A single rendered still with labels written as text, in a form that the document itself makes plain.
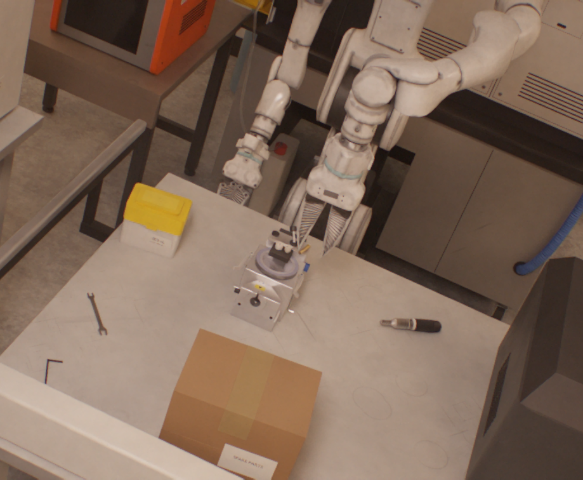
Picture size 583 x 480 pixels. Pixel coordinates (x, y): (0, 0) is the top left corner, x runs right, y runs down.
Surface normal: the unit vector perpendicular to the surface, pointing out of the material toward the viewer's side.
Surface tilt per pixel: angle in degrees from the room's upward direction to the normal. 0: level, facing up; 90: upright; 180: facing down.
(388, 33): 108
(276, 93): 54
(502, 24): 12
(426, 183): 90
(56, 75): 90
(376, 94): 92
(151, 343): 0
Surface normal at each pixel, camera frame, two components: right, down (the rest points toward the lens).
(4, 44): 0.91, 0.41
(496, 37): 0.19, -0.56
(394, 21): -0.37, 0.72
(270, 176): -0.31, 0.50
